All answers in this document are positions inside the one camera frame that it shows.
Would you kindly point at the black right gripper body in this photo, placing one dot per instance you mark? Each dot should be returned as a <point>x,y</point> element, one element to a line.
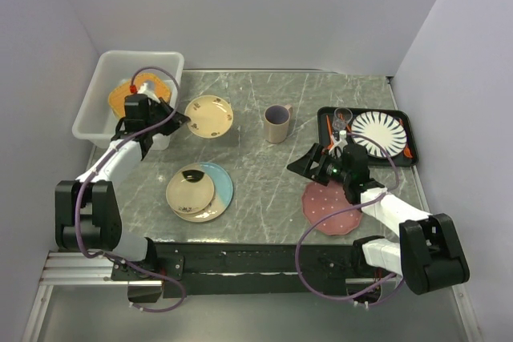
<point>339,174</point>

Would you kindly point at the beige blue large plate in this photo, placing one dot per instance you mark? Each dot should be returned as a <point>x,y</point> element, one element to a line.
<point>222,198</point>

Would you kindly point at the orange utensil on tray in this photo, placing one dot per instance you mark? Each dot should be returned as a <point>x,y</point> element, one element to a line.
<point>407,152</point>

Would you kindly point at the orange chopsticks on tray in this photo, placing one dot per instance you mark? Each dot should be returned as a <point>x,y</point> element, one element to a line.
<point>331,130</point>

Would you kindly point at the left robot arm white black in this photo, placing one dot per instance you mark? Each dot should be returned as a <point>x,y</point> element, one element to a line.
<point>87,217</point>

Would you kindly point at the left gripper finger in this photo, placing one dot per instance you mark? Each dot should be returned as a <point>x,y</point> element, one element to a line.
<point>169,116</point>
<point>166,129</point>

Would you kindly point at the small beige black-stroke plate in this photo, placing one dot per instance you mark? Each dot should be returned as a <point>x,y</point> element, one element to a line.
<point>190,190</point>

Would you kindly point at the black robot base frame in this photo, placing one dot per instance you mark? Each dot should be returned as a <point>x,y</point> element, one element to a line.
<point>235,268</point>

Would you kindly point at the small clear glass cup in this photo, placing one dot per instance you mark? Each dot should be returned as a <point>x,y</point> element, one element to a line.
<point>341,119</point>

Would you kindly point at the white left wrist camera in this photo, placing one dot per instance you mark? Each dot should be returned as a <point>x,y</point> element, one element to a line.
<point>147,88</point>

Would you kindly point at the white blue striped plate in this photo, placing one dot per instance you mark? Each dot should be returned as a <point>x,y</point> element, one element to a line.
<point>375,130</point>

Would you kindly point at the pink scalloped plate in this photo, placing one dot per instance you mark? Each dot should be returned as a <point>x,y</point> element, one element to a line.
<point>319,201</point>

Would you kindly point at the pink beige mug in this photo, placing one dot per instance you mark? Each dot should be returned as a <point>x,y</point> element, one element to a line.
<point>276,123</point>

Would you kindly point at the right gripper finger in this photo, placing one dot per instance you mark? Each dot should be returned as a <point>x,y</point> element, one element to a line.
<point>322,174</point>
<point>307,165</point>

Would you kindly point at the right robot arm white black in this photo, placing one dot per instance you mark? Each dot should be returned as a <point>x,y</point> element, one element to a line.
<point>428,254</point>

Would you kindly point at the translucent white plastic bin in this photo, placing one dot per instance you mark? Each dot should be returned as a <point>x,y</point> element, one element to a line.
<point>96,120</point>

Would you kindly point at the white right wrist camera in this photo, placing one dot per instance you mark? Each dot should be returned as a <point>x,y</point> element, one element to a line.
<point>337,143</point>

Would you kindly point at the wooden bamboo tray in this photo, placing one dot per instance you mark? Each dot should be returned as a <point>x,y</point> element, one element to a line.
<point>117,97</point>

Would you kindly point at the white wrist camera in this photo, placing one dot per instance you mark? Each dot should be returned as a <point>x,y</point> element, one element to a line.
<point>337,143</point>
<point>147,88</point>

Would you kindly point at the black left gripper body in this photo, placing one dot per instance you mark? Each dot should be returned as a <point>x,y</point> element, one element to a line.
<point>156,115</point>

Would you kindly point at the beige flower plate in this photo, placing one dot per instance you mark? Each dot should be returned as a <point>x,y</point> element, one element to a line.
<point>210,116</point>

